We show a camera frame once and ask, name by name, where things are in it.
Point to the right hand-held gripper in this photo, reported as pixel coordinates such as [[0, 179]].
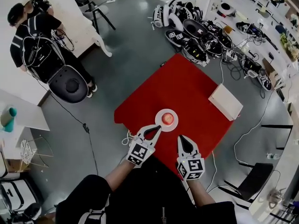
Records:
[[191, 168]]

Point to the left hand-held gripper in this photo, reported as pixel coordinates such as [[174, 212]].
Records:
[[140, 154]]

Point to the red apple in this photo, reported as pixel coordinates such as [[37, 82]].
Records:
[[167, 118]]

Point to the white round plate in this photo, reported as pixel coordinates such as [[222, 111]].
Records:
[[172, 127]]

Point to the person's left forearm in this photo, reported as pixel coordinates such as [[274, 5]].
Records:
[[119, 174]]

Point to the person's right forearm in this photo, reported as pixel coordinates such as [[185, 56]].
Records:
[[199, 192]]

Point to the person's black clothing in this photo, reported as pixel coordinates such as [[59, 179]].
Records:
[[149, 195]]

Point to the red cloth covered table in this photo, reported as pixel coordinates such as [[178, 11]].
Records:
[[182, 83]]

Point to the white rectangular box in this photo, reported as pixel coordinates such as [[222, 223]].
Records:
[[225, 100]]

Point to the black power adapter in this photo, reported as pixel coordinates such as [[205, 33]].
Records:
[[85, 128]]

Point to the black chair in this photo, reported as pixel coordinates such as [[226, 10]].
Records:
[[257, 178]]

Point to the white counter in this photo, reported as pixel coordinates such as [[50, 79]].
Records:
[[292, 171]]

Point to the pile of black white gear bags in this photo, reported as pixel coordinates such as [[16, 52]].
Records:
[[194, 29]]

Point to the white side table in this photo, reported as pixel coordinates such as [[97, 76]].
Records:
[[30, 118]]

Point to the white ornate dresser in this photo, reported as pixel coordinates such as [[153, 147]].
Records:
[[74, 24]]

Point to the black legged stool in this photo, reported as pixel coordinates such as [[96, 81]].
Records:
[[97, 9]]

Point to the teal cylinder bottle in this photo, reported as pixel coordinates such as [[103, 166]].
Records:
[[10, 122]]

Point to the white power strip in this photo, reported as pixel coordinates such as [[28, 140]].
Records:
[[111, 1]]

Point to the cardboard box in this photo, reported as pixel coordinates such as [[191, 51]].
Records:
[[11, 164]]

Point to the flower bouquet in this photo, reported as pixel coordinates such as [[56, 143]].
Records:
[[290, 46]]

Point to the round white black device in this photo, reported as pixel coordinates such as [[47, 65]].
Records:
[[227, 8]]

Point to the white hard case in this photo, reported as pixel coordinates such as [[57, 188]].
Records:
[[14, 195]]

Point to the white shelving unit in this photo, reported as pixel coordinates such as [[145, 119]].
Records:
[[247, 13]]

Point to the oval dresser mirror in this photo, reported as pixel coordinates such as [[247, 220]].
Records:
[[39, 1]]

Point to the black metal table frame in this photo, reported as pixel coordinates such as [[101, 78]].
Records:
[[276, 126]]

